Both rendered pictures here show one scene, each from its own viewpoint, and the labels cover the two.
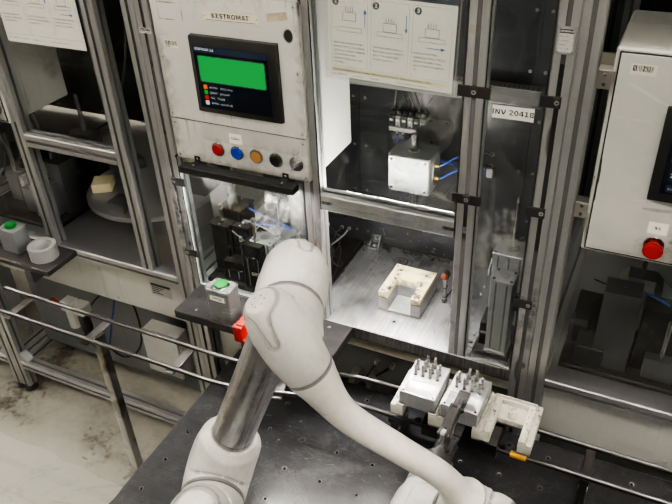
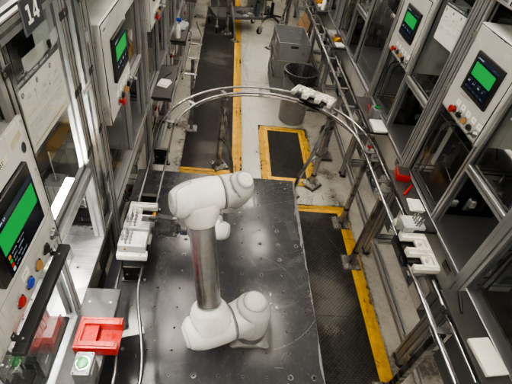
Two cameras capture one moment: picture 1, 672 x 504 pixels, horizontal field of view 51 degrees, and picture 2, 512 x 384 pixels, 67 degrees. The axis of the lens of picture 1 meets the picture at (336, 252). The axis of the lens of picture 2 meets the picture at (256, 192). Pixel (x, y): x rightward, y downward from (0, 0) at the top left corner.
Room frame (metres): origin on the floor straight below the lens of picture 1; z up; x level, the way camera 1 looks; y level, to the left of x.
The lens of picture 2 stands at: (1.59, 1.04, 2.41)
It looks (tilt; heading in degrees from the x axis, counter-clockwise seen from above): 42 degrees down; 234
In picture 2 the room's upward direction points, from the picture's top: 10 degrees clockwise
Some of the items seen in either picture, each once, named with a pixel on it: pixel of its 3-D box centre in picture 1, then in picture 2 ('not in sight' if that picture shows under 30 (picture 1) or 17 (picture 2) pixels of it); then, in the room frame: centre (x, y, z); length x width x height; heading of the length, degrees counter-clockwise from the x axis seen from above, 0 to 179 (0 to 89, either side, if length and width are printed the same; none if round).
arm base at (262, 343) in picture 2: not in sight; (249, 324); (0.96, 0.32, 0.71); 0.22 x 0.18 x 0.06; 63
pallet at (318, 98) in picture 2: not in sight; (312, 98); (-0.47, -1.22, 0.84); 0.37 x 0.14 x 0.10; 121
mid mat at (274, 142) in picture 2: not in sight; (285, 153); (-0.57, -1.53, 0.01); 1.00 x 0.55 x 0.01; 63
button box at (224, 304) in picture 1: (225, 299); (82, 369); (1.67, 0.33, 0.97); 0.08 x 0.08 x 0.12; 63
